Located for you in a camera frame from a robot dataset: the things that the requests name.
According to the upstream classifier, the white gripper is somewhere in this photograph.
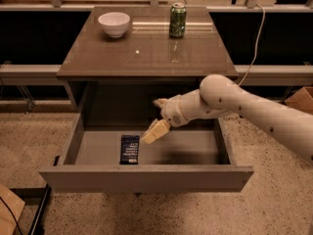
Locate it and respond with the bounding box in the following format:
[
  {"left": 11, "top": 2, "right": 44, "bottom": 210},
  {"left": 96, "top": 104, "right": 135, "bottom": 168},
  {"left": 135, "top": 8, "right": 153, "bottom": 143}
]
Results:
[{"left": 140, "top": 95, "right": 189, "bottom": 144}]

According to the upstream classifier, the dark blue snack bar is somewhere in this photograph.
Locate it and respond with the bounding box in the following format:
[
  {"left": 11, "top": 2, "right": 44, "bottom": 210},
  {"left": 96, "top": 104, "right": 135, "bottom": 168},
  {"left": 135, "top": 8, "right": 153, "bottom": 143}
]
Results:
[{"left": 119, "top": 135, "right": 140, "bottom": 165}]

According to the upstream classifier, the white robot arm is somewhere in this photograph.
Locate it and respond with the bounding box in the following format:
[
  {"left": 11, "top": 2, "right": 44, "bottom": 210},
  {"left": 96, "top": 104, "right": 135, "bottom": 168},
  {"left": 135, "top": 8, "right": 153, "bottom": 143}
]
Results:
[{"left": 141, "top": 74, "right": 313, "bottom": 165}]

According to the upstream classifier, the grey cabinet with counter top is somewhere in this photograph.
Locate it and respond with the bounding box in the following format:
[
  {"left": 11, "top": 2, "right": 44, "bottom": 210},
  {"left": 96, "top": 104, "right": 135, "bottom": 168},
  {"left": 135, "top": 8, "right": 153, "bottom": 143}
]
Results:
[{"left": 56, "top": 6, "right": 239, "bottom": 111}]

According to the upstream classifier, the grey open drawer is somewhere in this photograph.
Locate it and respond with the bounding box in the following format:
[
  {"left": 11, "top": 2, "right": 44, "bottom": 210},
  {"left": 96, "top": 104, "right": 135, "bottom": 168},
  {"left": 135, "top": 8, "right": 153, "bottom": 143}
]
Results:
[{"left": 38, "top": 83, "right": 254, "bottom": 194}]

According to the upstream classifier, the white ceramic bowl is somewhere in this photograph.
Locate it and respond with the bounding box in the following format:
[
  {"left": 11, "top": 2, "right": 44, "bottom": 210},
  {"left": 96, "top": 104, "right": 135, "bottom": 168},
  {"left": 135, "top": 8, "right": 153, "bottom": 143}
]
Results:
[{"left": 98, "top": 12, "right": 130, "bottom": 38}]

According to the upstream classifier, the green soda can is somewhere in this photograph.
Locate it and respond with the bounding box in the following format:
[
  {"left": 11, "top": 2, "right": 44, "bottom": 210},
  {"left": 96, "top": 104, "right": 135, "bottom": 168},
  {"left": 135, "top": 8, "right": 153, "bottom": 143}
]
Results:
[{"left": 169, "top": 3, "right": 187, "bottom": 38}]

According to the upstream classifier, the cardboard box right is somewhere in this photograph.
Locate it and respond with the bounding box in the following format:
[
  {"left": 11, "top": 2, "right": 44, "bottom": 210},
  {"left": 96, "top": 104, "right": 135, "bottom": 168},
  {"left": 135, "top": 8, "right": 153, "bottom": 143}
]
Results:
[{"left": 285, "top": 86, "right": 313, "bottom": 115}]

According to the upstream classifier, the cardboard sheet bottom left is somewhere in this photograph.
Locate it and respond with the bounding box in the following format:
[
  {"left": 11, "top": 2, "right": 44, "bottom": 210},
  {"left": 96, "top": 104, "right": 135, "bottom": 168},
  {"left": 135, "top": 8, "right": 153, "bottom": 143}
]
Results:
[{"left": 0, "top": 184, "right": 25, "bottom": 235}]

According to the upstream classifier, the white power cable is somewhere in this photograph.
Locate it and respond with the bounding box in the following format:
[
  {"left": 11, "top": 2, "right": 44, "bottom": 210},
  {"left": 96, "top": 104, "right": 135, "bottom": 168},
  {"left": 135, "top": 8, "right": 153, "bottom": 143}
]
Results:
[{"left": 237, "top": 4, "right": 267, "bottom": 88}]

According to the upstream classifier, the black metal floor frame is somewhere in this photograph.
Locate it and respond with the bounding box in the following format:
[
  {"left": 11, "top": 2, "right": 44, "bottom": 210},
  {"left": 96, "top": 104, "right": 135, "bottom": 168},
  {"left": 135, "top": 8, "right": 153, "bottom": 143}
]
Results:
[{"left": 11, "top": 184, "right": 52, "bottom": 235}]

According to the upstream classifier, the long grey rail shelf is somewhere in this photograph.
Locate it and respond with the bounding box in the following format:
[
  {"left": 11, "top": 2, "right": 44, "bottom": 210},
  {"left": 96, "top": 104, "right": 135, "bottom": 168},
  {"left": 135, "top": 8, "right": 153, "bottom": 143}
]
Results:
[{"left": 0, "top": 65, "right": 313, "bottom": 86}]

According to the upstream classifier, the black cable bottom left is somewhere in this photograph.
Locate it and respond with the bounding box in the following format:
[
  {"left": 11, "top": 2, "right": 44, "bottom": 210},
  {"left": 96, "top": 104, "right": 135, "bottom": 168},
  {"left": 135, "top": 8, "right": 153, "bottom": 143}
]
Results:
[{"left": 0, "top": 197, "right": 24, "bottom": 235}]

